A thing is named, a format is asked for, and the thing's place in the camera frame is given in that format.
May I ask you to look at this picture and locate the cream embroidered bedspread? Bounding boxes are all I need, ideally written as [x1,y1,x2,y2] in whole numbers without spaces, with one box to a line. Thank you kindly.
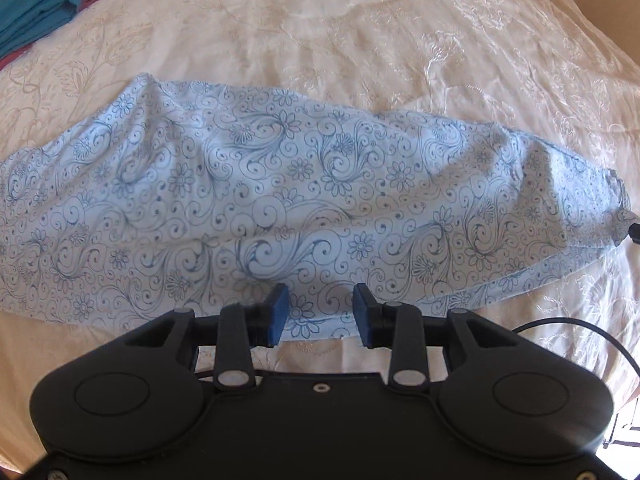
[0,0,640,466]

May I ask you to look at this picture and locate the black cable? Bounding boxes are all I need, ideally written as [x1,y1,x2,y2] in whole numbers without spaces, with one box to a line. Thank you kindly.
[514,319,640,378]

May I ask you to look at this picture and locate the light blue floral pants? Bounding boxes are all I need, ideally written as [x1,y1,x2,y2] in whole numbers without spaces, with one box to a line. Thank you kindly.
[0,72,638,341]

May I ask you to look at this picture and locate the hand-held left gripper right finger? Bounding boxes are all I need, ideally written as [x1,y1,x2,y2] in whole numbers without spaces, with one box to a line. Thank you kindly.
[352,284,523,392]

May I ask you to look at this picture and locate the teal folded pants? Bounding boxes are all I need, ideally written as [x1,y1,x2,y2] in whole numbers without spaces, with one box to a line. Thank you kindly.
[0,0,101,58]

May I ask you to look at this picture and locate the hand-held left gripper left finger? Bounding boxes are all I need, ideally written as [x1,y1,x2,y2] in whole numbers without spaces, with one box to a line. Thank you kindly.
[122,284,291,392]

